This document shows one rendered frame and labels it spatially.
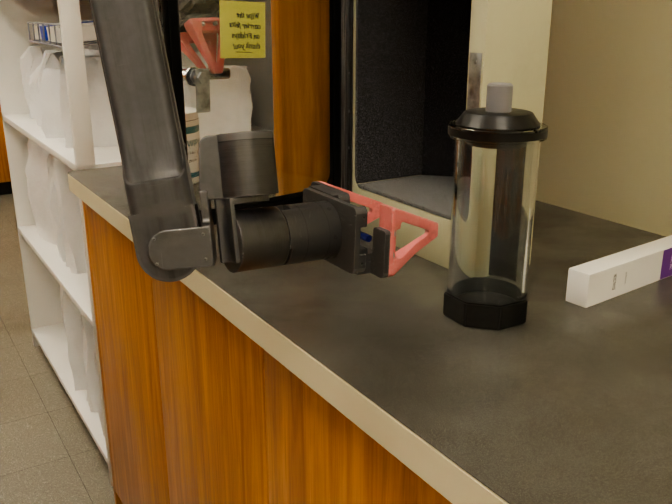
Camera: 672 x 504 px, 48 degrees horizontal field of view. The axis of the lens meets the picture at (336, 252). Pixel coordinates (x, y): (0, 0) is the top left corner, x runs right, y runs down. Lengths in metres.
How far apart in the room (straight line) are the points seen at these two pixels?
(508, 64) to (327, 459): 0.53
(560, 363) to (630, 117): 0.65
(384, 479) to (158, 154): 0.39
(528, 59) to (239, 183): 0.48
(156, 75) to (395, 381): 0.36
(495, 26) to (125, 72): 0.48
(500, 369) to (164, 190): 0.38
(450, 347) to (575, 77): 0.74
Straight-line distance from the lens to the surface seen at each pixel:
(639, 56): 1.36
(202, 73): 1.03
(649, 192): 1.36
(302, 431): 0.93
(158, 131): 0.68
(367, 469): 0.82
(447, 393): 0.73
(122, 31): 0.70
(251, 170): 0.67
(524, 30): 1.01
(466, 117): 0.84
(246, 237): 0.67
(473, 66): 0.98
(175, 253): 0.67
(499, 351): 0.82
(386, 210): 0.70
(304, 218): 0.70
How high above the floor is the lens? 1.29
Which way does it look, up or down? 18 degrees down
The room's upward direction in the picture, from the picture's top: straight up
